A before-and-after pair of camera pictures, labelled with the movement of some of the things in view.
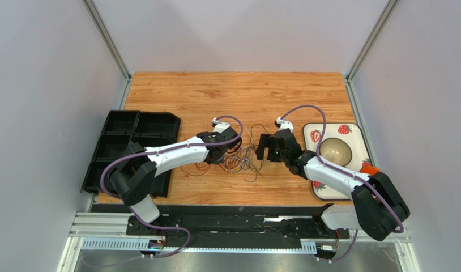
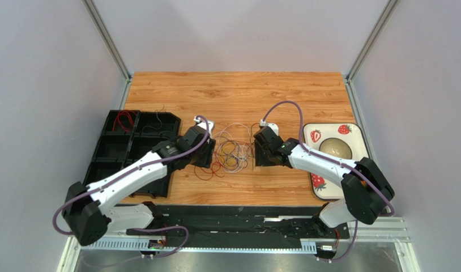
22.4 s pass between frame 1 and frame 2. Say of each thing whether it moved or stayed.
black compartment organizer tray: stayed
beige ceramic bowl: stayed
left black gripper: moved
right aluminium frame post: stayed
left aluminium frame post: stayed
